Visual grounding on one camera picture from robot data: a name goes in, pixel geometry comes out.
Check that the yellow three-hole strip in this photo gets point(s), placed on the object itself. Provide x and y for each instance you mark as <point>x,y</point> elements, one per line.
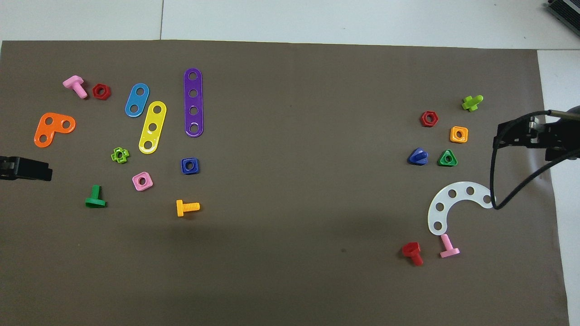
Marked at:
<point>155,118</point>

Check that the blue square plastic nut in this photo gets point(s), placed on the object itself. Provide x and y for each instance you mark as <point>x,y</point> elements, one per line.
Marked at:
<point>184,170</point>

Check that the orange three-hole corner plate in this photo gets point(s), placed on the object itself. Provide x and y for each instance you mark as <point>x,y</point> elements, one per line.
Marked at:
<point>53,129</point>

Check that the orange square plastic nut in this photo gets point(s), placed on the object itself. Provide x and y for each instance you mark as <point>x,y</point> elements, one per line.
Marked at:
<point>453,139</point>

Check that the orange-yellow plastic screw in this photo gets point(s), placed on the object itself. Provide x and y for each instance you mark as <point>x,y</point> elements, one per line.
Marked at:
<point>188,207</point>

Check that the pink plastic screw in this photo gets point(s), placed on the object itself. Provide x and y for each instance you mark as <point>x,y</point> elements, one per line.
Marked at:
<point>448,251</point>
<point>74,83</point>

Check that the red plastic screw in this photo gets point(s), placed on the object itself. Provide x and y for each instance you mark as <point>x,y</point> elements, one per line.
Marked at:
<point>411,249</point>

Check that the green triangular plastic nut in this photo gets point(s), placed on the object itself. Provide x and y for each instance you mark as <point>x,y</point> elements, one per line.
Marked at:
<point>442,163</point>

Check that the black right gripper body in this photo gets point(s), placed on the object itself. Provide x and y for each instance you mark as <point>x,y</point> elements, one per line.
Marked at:
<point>559,131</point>

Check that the pink square plastic nut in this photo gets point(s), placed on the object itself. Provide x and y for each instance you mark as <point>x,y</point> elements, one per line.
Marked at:
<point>147,185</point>

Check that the lime green cross nut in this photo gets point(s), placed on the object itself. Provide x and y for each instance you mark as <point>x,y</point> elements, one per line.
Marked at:
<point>471,103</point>

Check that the red hexagonal plastic nut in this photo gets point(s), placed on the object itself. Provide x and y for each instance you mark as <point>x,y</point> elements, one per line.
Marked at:
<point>422,118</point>
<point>95,92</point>

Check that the brown table mat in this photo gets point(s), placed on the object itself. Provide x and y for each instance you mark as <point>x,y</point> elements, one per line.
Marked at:
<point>290,253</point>

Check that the purple four-hole strip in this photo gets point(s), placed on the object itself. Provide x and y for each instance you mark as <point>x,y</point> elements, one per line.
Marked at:
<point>193,102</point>

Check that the blue two-hole strip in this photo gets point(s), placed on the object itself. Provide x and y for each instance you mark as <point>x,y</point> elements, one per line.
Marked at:
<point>137,100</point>

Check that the dark green plastic screw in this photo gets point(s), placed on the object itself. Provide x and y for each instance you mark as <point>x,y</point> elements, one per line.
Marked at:
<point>95,201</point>

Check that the blue triangle-head plastic screw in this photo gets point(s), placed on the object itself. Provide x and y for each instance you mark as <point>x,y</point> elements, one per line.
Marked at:
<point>417,157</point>

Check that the white curved five-hole plate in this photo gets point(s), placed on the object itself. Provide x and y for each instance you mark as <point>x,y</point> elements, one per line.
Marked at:
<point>461,190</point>

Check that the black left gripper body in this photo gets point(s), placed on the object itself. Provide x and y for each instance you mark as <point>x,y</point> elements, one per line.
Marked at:
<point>3,168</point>

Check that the black ribbed device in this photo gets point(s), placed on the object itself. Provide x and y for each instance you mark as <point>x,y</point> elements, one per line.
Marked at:
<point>566,11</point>

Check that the green cross-shaped plastic nut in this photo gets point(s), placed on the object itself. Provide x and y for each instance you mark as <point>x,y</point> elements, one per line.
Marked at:
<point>114,156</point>

